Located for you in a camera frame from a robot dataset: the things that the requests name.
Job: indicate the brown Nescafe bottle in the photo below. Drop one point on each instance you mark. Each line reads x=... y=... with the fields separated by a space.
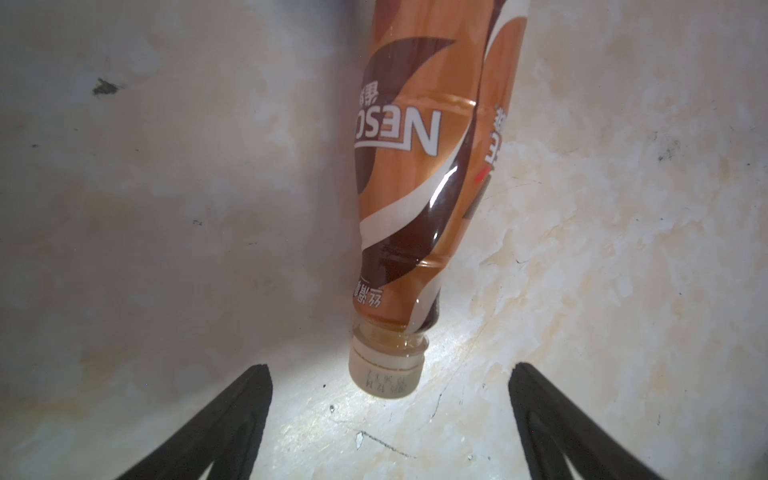
x=433 y=104

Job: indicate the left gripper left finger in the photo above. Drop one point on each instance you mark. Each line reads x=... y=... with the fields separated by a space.
x=221 y=441

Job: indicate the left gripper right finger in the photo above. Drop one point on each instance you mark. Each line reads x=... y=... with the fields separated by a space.
x=559 y=439

